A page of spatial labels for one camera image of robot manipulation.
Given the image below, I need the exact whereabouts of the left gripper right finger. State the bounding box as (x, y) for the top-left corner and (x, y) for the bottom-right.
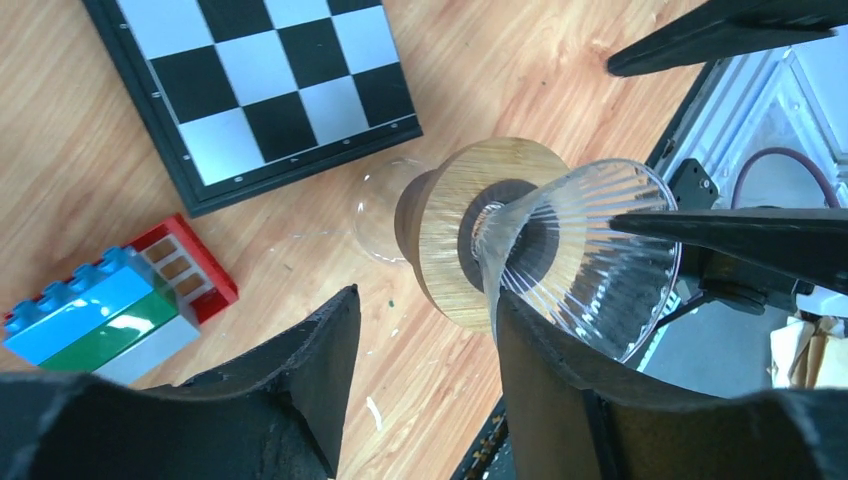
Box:
(496, 292), (847, 479)

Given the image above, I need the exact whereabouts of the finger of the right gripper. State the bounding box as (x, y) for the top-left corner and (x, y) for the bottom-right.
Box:
(609, 207), (847, 294)
(606, 0), (847, 77)

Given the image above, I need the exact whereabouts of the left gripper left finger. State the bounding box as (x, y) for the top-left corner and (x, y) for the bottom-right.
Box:
(1, 285), (361, 479)

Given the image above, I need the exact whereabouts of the small clear glass cup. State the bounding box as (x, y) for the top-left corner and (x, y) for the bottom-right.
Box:
(471, 159), (683, 363)

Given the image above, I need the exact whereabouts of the small wooden dripper ring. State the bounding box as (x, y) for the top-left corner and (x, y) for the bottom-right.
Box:
(394, 137), (571, 335)

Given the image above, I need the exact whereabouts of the red toy brick stack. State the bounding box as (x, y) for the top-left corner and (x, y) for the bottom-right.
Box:
(1, 214), (239, 385)

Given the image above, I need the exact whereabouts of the clear glass beaker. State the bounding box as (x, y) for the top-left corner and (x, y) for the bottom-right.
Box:
(352, 157), (427, 265)

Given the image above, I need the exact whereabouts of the black white chessboard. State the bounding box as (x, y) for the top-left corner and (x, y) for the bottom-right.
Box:
(85, 0), (422, 217)

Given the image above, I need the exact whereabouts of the aluminium frame rail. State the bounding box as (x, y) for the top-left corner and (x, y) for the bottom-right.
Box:
(653, 47), (847, 208)

